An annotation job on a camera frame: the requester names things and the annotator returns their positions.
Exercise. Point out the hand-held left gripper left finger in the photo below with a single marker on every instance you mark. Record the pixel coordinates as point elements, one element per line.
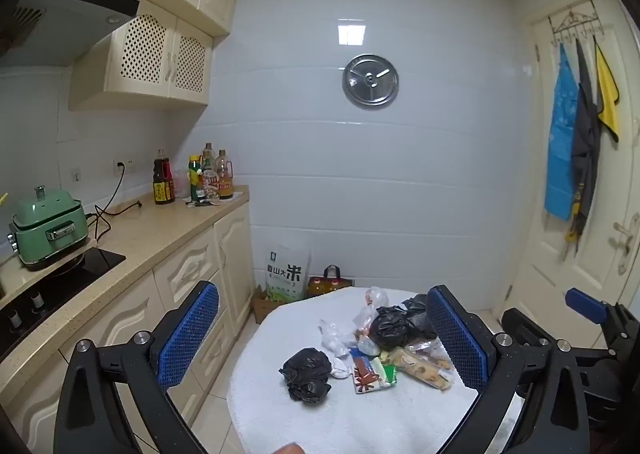
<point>190,329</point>

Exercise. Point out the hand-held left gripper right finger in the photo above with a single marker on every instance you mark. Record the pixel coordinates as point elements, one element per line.
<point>457,339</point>

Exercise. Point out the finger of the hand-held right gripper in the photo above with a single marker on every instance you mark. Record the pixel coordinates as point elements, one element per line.
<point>585,304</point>
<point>522,326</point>

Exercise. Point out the clear plastic bag red print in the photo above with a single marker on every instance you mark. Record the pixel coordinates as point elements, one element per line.
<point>370,296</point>

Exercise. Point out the crumpled black plastic bag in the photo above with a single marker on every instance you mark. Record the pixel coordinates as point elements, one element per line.
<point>420,314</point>
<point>395,329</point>
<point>306,376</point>

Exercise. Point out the clear packet of brown snacks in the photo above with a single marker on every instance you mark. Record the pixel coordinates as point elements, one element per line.
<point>420,369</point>

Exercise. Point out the cream panel door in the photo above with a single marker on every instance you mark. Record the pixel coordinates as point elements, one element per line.
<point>540,259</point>

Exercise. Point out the cream lower cabinets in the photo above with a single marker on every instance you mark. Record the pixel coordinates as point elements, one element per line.
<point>185,264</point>

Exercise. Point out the brown cardboard box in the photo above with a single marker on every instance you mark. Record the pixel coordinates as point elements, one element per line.
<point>262,306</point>

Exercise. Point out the green serrated snack wrapper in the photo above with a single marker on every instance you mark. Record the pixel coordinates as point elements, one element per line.
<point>387,374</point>

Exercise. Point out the small clear plastic bag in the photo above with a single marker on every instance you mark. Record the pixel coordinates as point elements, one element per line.
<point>369,345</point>

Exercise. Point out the red white snack wrapper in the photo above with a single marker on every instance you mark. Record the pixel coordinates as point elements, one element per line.
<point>367,379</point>

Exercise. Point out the beige stone countertop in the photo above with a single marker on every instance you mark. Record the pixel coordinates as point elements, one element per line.
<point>150,234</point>

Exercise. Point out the white rice bag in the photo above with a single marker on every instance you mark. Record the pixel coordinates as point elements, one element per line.
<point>287,279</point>

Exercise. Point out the crumpled white tissue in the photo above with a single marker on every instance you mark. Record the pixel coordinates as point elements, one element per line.
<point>340,368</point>

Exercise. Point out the crumpled white plastic bag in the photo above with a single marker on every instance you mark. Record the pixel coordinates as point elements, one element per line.
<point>335,339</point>

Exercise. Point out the white fluffy table towel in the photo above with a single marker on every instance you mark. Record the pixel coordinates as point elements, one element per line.
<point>350,414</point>

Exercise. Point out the black induction cooktop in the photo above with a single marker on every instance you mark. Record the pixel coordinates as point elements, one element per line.
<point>60,284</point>

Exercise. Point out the green bottle yellow cap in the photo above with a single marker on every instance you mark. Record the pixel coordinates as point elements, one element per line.
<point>196,184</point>

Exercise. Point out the clear plastic cup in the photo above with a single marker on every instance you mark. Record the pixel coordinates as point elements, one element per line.
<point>181,184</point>

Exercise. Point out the clear bottle red label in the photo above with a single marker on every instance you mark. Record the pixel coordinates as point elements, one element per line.
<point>211,181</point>

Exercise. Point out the amber oil bottle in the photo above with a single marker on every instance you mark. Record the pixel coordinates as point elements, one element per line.
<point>225,179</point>

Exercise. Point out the dark grey apron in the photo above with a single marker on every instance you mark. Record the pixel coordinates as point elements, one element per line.
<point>585,144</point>

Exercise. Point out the blue apron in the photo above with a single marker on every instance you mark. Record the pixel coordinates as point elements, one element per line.
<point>561,144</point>

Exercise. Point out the green electric cooking pot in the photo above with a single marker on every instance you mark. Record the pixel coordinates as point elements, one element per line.
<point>45,229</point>

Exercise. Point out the yellow cloth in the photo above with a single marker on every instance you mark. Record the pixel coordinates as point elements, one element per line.
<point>607,99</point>

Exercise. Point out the cream lattice door cabinet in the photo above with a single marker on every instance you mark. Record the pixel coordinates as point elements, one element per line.
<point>145,49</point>

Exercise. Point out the metal door hook rack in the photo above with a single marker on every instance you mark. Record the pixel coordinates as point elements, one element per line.
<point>575,19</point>

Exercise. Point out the grey range hood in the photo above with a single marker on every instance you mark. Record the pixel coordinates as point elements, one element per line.
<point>60,19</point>

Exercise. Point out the white wall outlet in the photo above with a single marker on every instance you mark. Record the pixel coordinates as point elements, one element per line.
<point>125,163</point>

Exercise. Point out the round metal wall plate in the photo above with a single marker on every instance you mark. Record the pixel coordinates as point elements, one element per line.
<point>370,84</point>

